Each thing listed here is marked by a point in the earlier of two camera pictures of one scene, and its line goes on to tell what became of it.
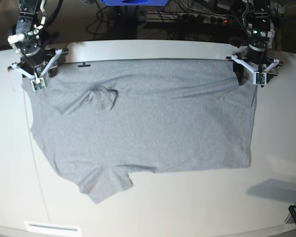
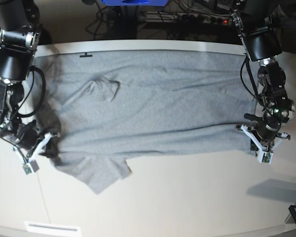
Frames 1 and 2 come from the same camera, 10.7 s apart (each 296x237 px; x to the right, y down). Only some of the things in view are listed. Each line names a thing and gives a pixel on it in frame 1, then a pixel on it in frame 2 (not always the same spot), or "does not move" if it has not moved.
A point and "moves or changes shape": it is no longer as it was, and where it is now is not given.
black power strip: (199, 19) does not move
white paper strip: (47, 227) does not move
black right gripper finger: (52, 71) to (51, 148)
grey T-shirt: (94, 118) moves or changes shape
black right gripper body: (257, 52) to (267, 130)
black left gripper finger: (239, 71) to (253, 147)
